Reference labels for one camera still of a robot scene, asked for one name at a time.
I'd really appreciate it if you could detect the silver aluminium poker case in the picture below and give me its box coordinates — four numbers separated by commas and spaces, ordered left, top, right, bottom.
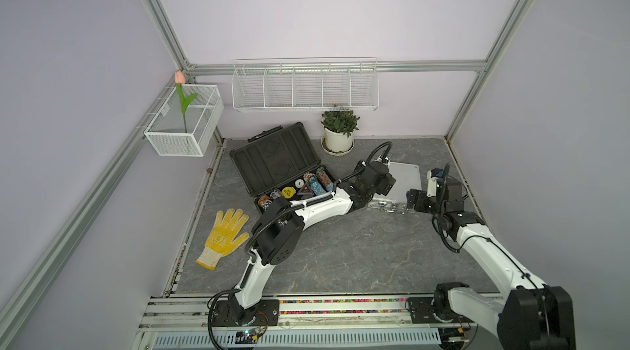
367, 161, 422, 214

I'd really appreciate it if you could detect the black plastic poker case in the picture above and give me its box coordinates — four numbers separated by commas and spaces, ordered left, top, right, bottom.
230, 122, 336, 213

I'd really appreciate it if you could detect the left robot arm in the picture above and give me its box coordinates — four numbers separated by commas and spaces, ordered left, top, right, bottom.
198, 156, 395, 325

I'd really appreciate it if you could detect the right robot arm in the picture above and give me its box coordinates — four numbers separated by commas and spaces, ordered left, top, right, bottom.
407, 169, 577, 349

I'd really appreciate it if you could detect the blue white chip stack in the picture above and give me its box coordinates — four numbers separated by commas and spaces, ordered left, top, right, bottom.
316, 167, 334, 192

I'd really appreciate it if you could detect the white potted green plant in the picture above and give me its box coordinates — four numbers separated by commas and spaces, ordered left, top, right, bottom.
321, 110, 360, 155

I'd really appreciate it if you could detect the yellow round chip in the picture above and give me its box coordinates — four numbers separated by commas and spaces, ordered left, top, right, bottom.
282, 187, 296, 200

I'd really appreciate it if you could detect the yellow work glove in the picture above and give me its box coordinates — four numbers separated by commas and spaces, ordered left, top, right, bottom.
195, 209, 249, 271

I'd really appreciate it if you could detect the pink artificial tulip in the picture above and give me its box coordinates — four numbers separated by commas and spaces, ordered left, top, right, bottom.
174, 71, 198, 133

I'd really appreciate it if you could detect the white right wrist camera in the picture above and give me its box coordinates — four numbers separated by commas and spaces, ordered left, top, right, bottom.
427, 169, 444, 197

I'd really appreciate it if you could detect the long white wire shelf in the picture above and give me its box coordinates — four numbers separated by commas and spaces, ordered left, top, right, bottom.
231, 58, 380, 112

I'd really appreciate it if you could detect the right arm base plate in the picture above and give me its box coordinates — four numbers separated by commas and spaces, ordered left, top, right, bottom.
405, 297, 473, 325

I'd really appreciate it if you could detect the white wire basket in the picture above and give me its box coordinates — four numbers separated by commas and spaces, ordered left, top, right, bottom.
144, 84, 224, 157

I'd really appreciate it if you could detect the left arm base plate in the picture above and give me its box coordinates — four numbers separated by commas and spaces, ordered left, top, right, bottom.
210, 298, 280, 327

